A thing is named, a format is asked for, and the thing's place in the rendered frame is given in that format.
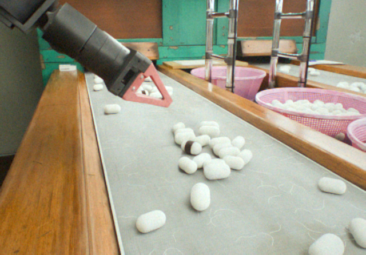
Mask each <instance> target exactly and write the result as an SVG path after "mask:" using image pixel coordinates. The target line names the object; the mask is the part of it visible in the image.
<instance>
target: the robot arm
mask: <svg viewBox="0 0 366 255"><path fill-rule="evenodd" d="M58 2H59V0H0V21H1V22H2V23H4V24H5V25H6V26H7V27H8V28H10V29H11V30H12V29H13V28H15V27H16V28H18V29H19V30H20V31H21V32H23V33H24V34H25V35H28V34H29V33H30V32H31V31H32V30H33V29H34V30H35V29H36V28H39V29H40V30H41V31H42V32H43V34H42V38H43V39H44V40H46V41H48V43H49V45H50V46H51V47H52V49H54V50H55V51H56V52H58V53H60V54H64V55H67V56H69V57H70V58H72V59H75V61H77V62H78V63H79V64H80V65H82V66H83V67H85V68H86V69H88V70H89V71H91V72H92V73H93V74H95V75H96V76H98V77H100V79H102V80H103V81H104V83H105V85H106V88H107V90H108V91H109V92H111V93H112V94H114V95H115V96H119V97H120V98H122V99H123V100H125V101H132V102H139V103H146V104H150V105H156V106H162V107H169V106H170V104H171V103H172V102H173V100H172V98H171V96H170V94H169V93H168V91H167V89H166V87H165V85H164V84H163V82H162V80H161V78H160V76H159V75H158V73H157V70H156V68H155V66H154V65H153V62H152V60H150V59H149V58H147V57H146V56H144V55H143V54H142V53H141V52H139V51H137V50H134V49H132V48H130V47H127V46H126V47H124V46H122V45H121V44H120V43H119V42H117V41H116V40H115V39H113V38H112V37H111V36H110V35H108V34H107V33H105V32H104V31H102V30H100V29H99V28H98V27H96V26H97V25H96V24H94V23H93V22H92V21H91V20H89V19H88V18H86V17H85V16H84V15H83V14H81V13H80V12H79V11H77V10H76V9H75V8H74V7H72V6H71V5H69V4H68V3H67V2H66V3H65V4H64V5H63V6H61V5H60V6H59V7H58V9H56V7H57V6H58ZM95 28H96V29H95ZM148 77H150V79H151V80H152V82H153V83H154V85H155V86H156V87H157V89H158V90H159V92H160V93H161V95H162V99H159V98H154V97H150V96H148V95H144V94H141V93H137V92H136V91H137V90H138V88H139V87H140V86H141V84H142V83H143V81H144V80H145V79H146V78H148Z"/></svg>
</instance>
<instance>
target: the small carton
mask: <svg viewBox="0 0 366 255"><path fill-rule="evenodd" d="M74 70H76V65H75V64H72V65H59V71H74Z"/></svg>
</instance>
